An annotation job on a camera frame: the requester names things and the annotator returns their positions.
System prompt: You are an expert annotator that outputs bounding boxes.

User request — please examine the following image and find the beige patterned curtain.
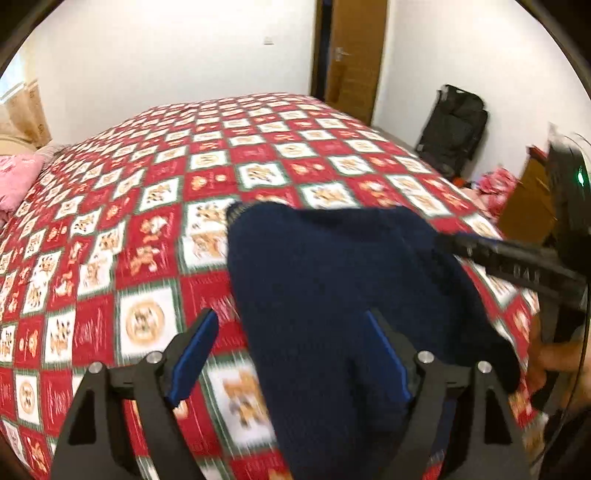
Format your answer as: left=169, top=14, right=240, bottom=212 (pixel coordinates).
left=0, top=78, right=52, bottom=149

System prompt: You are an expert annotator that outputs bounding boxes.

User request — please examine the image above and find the black bag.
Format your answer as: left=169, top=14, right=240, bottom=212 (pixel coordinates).
left=414, top=84, right=490, bottom=179

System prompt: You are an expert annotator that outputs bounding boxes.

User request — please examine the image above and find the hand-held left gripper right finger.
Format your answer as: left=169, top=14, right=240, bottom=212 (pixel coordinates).
left=364, top=308, right=530, bottom=480

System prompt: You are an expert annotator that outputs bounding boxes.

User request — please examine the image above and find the brown wooden door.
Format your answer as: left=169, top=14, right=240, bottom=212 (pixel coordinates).
left=314, top=0, right=389, bottom=126

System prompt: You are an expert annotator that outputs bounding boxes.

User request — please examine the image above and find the pink folded cloth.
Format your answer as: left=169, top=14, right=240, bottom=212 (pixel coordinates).
left=0, top=152, right=52, bottom=214

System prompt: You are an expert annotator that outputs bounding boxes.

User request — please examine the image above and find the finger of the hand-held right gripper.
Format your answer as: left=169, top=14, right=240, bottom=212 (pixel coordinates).
left=435, top=232, right=588, bottom=315

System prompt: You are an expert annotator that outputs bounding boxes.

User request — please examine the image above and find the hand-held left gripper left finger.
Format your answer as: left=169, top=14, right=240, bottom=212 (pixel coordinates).
left=51, top=308, right=219, bottom=480

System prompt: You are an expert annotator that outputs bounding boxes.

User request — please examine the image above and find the navy knitted sweater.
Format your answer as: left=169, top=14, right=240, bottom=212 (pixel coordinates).
left=225, top=200, right=522, bottom=480

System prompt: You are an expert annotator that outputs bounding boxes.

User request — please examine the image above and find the person's right hand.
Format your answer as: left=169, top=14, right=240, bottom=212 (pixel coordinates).
left=525, top=318, right=583, bottom=408

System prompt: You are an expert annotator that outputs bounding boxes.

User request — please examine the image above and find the red checked printed blanket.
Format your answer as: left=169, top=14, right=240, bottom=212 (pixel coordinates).
left=0, top=92, right=550, bottom=480

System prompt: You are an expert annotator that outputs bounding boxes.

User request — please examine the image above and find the red pink clothes pile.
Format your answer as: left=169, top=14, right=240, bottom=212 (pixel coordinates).
left=475, top=166, right=526, bottom=219

